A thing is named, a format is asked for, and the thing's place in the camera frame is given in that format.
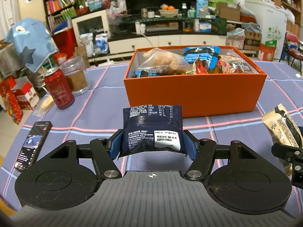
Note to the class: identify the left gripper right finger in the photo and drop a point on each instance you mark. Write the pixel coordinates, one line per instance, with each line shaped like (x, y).
(191, 144)

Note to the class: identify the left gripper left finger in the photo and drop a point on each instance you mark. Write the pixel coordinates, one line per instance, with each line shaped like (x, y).
(114, 144)

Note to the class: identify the beige snack packet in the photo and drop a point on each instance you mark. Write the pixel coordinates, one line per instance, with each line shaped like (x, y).
(283, 130)

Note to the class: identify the navy snack packet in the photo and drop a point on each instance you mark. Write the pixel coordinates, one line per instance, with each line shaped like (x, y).
(149, 128)

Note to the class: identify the blue snack packet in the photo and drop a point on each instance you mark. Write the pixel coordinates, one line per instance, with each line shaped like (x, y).
(209, 54)

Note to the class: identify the clear bag of snacks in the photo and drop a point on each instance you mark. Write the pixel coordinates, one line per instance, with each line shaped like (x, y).
(164, 62)

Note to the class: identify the purple plaid tablecloth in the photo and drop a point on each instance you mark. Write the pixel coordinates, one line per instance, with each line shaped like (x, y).
(99, 113)

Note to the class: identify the orange cardboard box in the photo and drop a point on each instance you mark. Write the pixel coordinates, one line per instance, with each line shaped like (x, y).
(198, 95)

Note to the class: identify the red drink can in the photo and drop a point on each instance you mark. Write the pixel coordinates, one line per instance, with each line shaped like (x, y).
(59, 88)

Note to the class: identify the black smartphone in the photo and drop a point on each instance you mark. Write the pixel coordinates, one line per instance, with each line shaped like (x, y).
(32, 145)

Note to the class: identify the clear glass jar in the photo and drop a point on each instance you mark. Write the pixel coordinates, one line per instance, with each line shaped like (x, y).
(76, 74)

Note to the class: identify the white black snack bag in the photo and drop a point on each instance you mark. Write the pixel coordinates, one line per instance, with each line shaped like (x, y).
(232, 64)

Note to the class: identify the white tv cabinet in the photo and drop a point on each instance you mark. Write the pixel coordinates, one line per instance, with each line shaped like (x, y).
(128, 42)

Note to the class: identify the orange gift bag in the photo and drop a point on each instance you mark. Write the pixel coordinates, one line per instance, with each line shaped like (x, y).
(267, 50)

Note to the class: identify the red folding chair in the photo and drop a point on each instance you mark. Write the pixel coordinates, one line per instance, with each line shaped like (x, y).
(292, 50)

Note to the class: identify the white framed glass cabinet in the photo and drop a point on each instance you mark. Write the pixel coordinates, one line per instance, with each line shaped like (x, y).
(91, 22)

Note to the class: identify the fruit bowl with oranges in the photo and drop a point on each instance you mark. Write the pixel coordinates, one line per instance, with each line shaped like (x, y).
(168, 11)

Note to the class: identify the white small refrigerator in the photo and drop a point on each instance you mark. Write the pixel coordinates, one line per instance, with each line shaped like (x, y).
(272, 21)

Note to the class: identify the blue shark fabric cover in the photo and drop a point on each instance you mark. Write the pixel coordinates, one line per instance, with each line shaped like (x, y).
(32, 41)

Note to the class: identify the brown cardboard box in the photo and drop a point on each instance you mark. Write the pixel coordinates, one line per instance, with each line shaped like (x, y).
(228, 11)

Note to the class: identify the dark bookshelf with books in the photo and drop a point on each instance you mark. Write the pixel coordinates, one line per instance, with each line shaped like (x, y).
(58, 11)

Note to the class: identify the white air conditioner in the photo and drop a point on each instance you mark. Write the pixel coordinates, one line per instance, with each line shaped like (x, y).
(32, 9)

